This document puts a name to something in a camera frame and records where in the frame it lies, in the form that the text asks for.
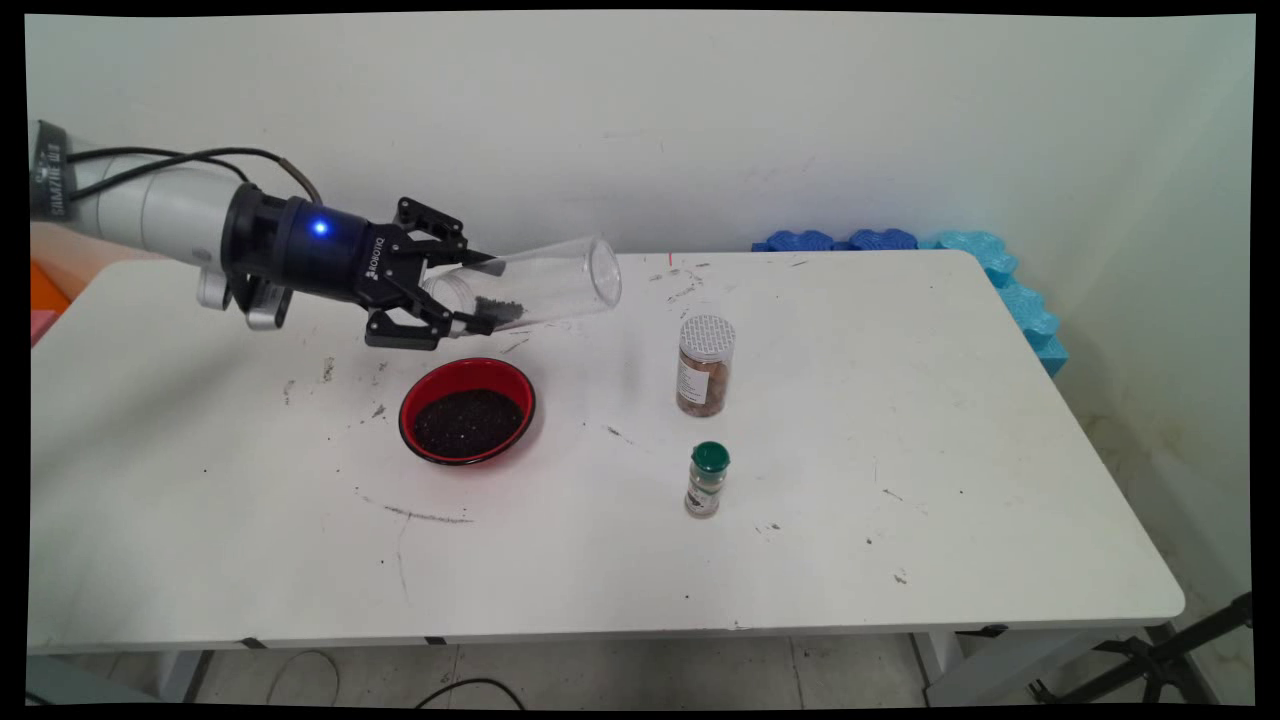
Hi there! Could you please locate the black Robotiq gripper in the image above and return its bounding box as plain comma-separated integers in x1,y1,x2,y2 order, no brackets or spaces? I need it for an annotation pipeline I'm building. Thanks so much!
218,183,506,352

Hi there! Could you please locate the tall clear plastic jar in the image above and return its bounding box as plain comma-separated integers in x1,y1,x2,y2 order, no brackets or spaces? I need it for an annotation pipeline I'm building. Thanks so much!
420,236,623,339

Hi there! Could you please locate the red plastic bowl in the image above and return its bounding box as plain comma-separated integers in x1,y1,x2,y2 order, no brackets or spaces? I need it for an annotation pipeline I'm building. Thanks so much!
398,357,537,467

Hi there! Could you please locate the brown spice jar white lid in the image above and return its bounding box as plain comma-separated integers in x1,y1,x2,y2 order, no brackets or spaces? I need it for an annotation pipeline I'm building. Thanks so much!
676,314,737,419

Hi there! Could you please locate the small spice bottle green cap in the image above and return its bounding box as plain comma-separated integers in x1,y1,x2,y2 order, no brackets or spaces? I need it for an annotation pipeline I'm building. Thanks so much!
684,441,731,519

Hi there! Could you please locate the white table leg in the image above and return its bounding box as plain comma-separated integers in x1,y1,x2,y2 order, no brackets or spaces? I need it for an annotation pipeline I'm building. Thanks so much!
150,650,217,704

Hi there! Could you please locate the light blue foam mat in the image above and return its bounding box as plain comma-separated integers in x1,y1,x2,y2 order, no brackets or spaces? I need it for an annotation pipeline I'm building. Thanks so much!
920,230,1069,378

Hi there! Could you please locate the black tripod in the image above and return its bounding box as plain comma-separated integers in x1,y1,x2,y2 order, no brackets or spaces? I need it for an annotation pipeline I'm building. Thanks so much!
1030,592,1253,705

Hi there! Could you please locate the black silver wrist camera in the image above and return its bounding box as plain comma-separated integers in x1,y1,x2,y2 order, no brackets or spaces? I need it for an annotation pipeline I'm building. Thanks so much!
244,280,294,332

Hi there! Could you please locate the black cable brown connector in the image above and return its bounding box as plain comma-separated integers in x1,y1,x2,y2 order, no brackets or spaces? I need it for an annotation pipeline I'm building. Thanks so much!
70,148,324,205

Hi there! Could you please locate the black camera cable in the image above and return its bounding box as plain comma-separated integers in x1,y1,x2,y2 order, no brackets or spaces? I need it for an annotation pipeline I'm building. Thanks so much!
65,146,251,185

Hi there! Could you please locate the grey velcro strap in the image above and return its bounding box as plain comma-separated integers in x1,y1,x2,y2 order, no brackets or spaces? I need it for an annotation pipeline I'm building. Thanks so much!
30,120,79,220

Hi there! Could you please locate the thin grey floor cable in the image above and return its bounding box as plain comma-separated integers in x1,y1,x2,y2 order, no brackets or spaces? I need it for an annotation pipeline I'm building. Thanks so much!
264,650,342,707

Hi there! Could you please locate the black floor cable loop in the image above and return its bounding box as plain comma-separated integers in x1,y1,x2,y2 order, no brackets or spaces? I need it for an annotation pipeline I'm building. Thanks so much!
414,678,527,710

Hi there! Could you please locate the white table leg frame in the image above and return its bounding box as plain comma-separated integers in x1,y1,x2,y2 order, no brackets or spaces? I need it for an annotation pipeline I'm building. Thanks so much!
910,625,1183,707

